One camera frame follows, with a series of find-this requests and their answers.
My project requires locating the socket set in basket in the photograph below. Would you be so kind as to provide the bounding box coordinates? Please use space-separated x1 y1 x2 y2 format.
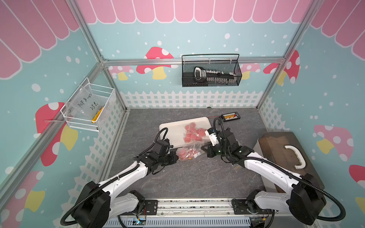
193 67 237 86

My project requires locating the black box with orange items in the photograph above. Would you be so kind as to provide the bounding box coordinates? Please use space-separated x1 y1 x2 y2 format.
221 112 240 122

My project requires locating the brown toolbox with white handle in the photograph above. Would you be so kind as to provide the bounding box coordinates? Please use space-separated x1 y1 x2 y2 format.
254 132 325 189

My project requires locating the yellow item in white basket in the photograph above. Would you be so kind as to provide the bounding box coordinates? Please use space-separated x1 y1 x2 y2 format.
91 107 104 124

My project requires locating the clear plastic bag with writing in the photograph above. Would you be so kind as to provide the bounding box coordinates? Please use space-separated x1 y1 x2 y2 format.
66 86 103 121

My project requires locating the ziploc bag with pink cookies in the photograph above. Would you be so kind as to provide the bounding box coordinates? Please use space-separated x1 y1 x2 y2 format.
176 143 204 161

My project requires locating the black wire mesh basket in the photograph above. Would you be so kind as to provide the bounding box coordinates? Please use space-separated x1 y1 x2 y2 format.
181 54 242 87

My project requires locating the white wire wall basket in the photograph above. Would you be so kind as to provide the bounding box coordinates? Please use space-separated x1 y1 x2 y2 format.
60 78 116 132

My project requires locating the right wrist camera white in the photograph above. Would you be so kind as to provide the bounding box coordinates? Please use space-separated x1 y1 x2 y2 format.
205 128 220 146

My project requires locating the white plastic tray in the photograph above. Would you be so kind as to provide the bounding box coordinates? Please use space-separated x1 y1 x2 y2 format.
159 117 212 148

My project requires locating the pile of pink cookies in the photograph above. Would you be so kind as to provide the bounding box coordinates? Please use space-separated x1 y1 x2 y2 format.
183 122 207 143

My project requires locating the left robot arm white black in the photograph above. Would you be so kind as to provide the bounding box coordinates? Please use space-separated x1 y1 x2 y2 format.
60 139 179 228

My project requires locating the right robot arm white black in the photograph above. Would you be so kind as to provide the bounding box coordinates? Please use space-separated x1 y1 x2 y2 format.
202 128 346 225

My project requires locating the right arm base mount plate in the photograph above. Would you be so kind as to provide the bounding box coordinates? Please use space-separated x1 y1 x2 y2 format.
231 198 272 216

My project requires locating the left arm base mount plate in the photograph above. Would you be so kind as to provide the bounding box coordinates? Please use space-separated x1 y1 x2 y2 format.
136 200 158 216

